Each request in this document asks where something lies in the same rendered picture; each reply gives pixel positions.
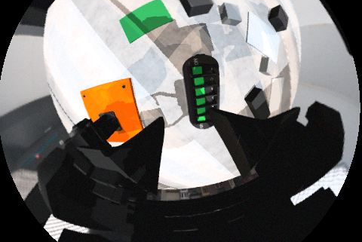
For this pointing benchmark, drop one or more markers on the green flat square panel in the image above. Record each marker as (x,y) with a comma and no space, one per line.
(145,19)

